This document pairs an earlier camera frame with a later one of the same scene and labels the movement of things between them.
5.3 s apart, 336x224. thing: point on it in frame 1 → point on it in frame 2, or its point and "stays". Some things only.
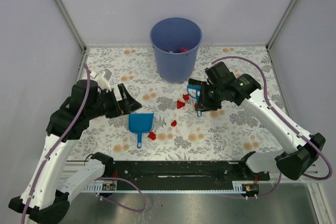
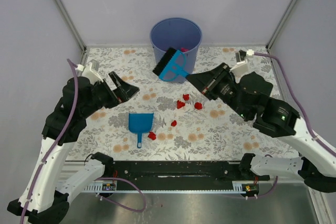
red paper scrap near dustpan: (151, 136) stays
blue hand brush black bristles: (194, 89) → (173, 66)
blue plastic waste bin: (175, 41) stays
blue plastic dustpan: (139, 123) stays
